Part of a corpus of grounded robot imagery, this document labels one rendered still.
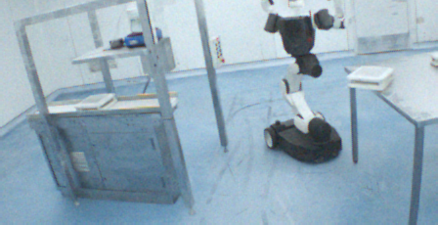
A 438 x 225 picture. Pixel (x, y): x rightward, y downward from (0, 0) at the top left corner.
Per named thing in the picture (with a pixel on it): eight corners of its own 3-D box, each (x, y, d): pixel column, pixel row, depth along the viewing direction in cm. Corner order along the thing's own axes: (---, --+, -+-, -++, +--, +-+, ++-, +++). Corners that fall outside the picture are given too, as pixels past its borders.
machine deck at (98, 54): (170, 41, 271) (169, 36, 270) (148, 56, 237) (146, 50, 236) (100, 52, 291) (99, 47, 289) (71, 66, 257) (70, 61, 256)
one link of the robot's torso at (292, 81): (299, 92, 349) (317, 68, 307) (283, 97, 345) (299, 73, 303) (292, 77, 355) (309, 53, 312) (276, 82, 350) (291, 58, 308)
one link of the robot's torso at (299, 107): (322, 121, 326) (300, 72, 341) (301, 127, 321) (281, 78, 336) (315, 126, 340) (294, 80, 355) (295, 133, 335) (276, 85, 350)
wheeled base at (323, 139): (353, 150, 317) (352, 114, 306) (301, 169, 303) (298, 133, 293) (315, 126, 375) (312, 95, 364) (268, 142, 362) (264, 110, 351)
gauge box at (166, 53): (176, 67, 277) (170, 40, 271) (170, 71, 268) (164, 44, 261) (150, 69, 284) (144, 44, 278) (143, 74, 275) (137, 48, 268)
